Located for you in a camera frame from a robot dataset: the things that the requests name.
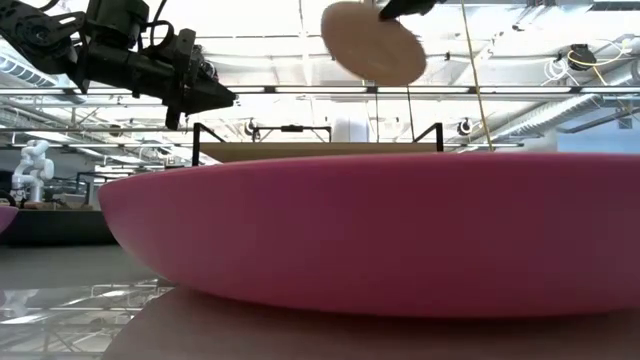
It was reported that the black background rig frame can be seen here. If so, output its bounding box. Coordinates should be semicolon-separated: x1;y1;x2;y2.
251;124;333;144

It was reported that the yellow hanging cable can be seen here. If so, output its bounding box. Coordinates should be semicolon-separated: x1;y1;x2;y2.
459;0;495;153

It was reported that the black hanging cable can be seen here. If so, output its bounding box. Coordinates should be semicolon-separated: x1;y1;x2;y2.
405;84;417;144

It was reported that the black background table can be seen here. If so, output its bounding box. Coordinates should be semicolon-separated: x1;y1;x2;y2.
0;208;117;246

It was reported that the purple plastic plate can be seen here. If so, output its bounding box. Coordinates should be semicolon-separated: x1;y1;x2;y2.
0;204;20;236
320;0;428;87

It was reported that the wooden shelf with black frame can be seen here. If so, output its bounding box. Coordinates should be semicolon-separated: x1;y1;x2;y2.
192;121;445;167

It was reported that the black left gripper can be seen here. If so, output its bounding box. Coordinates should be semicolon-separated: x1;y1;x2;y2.
132;28;237;131

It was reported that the pink plastic plate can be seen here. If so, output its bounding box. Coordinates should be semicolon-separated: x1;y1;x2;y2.
97;152;640;320

